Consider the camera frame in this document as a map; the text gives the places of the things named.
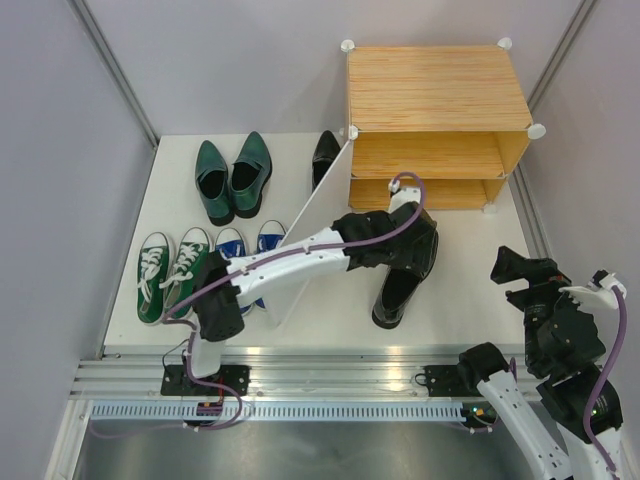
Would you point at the green canvas sneaker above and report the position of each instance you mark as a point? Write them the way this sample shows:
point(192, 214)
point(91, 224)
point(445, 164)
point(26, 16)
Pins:
point(152, 268)
point(192, 252)

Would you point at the green leather shoe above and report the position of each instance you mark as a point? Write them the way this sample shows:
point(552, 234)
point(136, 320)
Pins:
point(251, 172)
point(211, 179)

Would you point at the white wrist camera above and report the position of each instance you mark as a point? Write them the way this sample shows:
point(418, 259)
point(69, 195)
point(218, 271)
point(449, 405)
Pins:
point(400, 195)
point(599, 293)

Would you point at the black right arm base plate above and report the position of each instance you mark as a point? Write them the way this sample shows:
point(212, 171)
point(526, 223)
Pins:
point(444, 381)

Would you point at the right blue canvas sneaker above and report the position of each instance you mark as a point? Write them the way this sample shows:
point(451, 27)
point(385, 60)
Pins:
point(270, 236)

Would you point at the blue canvas sneaker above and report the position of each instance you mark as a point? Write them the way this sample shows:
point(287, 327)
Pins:
point(270, 236)
point(230, 243)

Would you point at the black leather shoe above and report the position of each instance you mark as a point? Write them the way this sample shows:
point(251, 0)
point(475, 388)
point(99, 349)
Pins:
point(396, 292)
point(326, 152)

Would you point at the wooden shoe cabinet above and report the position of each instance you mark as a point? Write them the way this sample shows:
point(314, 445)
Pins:
point(456, 116)

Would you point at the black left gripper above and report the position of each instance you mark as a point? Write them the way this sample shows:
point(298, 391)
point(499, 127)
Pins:
point(416, 257)

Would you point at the right green canvas sneaker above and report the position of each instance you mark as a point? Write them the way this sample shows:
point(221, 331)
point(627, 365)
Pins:
point(192, 252)

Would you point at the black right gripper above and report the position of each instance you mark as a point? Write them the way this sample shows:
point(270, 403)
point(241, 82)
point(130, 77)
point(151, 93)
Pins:
point(542, 274)

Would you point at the left blue canvas sneaker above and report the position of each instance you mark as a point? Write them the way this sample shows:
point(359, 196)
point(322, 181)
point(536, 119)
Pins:
point(230, 243)

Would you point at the left green canvas sneaker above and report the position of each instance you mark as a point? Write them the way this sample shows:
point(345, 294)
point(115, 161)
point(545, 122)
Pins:
point(152, 268)

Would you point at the white cabinet door panel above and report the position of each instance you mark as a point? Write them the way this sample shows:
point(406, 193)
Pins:
point(328, 202)

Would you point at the white slotted cable duct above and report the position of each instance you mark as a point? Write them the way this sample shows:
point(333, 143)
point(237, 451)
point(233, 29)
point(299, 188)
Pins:
point(281, 411)

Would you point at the right green leather shoe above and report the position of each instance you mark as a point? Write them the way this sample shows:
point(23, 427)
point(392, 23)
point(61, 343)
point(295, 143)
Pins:
point(251, 172)

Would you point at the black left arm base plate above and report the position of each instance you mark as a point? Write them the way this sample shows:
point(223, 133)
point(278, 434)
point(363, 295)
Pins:
point(176, 382)

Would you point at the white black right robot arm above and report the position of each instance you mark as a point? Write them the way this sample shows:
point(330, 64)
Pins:
point(572, 338)

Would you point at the aluminium mounting rail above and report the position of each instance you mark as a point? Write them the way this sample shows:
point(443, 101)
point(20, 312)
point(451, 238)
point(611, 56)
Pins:
point(386, 375)

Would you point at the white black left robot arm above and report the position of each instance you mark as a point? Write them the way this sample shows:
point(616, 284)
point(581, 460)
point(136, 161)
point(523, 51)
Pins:
point(223, 287)

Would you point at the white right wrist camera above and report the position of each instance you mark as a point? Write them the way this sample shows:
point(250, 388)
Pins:
point(599, 293)

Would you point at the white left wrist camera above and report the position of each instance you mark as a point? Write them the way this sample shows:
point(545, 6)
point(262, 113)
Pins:
point(400, 195)

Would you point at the left green leather shoe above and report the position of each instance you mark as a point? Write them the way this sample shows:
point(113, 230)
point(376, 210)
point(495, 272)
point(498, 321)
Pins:
point(211, 179)

